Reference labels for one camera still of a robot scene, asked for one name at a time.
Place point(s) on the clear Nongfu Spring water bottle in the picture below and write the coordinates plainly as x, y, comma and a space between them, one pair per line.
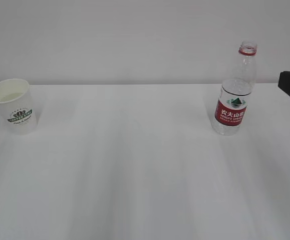
236, 91

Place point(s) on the white paper coffee cup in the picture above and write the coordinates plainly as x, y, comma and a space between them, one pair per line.
16, 106

